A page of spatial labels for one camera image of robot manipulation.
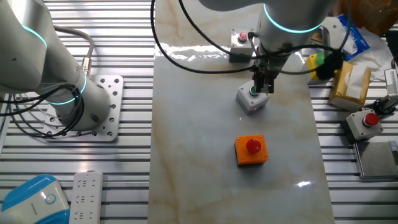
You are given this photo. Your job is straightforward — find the blue white plastic device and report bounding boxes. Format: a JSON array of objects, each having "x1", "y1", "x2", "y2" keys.
[{"x1": 0, "y1": 174, "x2": 71, "y2": 224}]

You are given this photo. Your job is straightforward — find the grey box red mushroom button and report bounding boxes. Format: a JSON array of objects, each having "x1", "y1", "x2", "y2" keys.
[{"x1": 341, "y1": 108, "x2": 384, "y2": 144}]

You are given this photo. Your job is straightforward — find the thick grey cable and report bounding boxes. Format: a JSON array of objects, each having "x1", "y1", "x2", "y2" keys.
[{"x1": 53, "y1": 25, "x2": 95, "y2": 77}]

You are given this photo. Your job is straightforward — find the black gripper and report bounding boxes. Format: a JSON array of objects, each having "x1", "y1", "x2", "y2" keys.
[{"x1": 252, "y1": 57, "x2": 281, "y2": 95}]

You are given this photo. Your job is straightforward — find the silver flat scale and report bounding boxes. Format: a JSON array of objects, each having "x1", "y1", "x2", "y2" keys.
[{"x1": 353, "y1": 140, "x2": 398, "y2": 181}]

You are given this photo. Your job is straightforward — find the brown bag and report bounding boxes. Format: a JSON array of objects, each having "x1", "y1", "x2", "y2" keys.
[{"x1": 340, "y1": 0, "x2": 398, "y2": 35}]

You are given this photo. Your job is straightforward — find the looped black cable bundle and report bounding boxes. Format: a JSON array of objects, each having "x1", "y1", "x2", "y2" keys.
[{"x1": 0, "y1": 83, "x2": 85, "y2": 139}]

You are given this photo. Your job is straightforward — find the gold tissue pack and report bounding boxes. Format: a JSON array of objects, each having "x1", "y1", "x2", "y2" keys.
[{"x1": 328, "y1": 60, "x2": 373, "y2": 113}]

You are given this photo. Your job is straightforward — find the white power strip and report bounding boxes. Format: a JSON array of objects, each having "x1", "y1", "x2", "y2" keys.
[{"x1": 68, "y1": 170, "x2": 104, "y2": 224}]

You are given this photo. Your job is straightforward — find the orange box red mushroom button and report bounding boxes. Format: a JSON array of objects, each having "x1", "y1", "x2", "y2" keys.
[{"x1": 234, "y1": 134, "x2": 269, "y2": 167}]

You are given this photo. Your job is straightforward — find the blue tissue pack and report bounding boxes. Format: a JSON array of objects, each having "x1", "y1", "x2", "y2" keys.
[{"x1": 337, "y1": 14, "x2": 371, "y2": 62}]

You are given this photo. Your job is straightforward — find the yellow box green mushroom button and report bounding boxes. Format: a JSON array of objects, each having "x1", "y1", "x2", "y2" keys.
[{"x1": 305, "y1": 52, "x2": 327, "y2": 85}]

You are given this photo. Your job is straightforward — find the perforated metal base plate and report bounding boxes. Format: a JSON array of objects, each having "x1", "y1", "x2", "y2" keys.
[{"x1": 41, "y1": 74, "x2": 124, "y2": 143}]

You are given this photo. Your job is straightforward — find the crumpled white paper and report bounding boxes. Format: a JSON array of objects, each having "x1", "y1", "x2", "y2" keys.
[{"x1": 357, "y1": 26, "x2": 395, "y2": 82}]

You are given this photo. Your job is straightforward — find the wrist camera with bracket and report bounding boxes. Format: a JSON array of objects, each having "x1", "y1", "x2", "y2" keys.
[{"x1": 315, "y1": 25, "x2": 346, "y2": 81}]

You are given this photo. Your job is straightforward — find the white box green button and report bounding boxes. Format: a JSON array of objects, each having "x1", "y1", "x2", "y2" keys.
[{"x1": 235, "y1": 79, "x2": 271, "y2": 116}]

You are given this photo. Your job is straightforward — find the ridged grey device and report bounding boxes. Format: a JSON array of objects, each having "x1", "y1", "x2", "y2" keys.
[{"x1": 384, "y1": 68, "x2": 398, "y2": 95}]

